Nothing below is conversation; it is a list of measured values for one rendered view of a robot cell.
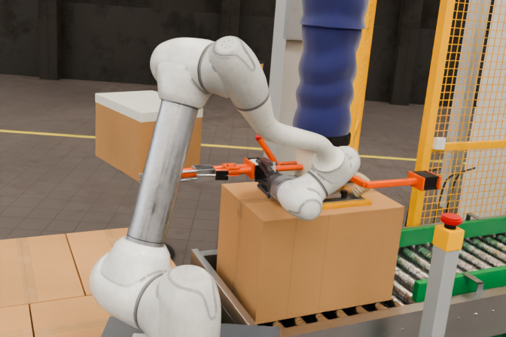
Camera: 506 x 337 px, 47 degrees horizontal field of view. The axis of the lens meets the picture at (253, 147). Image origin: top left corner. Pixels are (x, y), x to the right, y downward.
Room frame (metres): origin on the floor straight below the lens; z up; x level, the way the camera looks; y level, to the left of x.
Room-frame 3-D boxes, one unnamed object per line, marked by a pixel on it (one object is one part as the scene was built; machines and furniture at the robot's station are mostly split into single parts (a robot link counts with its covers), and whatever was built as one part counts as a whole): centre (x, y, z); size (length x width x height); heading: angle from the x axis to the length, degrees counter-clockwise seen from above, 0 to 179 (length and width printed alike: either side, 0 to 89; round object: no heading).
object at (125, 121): (3.45, 0.65, 0.82); 0.60 x 0.40 x 0.40; 39
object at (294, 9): (3.15, -0.21, 1.62); 0.20 x 0.05 x 0.30; 115
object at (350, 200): (2.07, -0.29, 0.97); 0.34 x 0.10 x 0.05; 115
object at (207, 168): (1.96, 0.17, 1.07); 0.07 x 0.07 x 0.04; 25
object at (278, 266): (2.16, -0.24, 0.75); 0.60 x 0.40 x 0.40; 115
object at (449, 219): (1.79, -0.66, 1.02); 0.07 x 0.07 x 0.04
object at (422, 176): (2.05, -0.63, 1.08); 0.09 x 0.08 x 0.05; 25
